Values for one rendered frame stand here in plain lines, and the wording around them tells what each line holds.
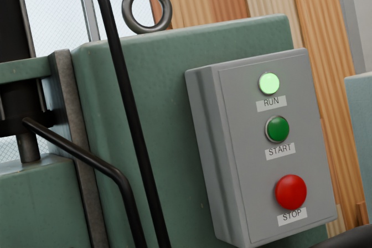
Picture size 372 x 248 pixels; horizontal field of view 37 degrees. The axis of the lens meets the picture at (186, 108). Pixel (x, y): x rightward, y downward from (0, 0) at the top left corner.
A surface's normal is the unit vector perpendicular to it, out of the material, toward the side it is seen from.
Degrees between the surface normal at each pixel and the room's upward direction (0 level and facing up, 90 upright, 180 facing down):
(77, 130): 90
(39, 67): 90
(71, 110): 90
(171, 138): 90
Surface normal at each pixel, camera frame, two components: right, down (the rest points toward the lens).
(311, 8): 0.46, -0.11
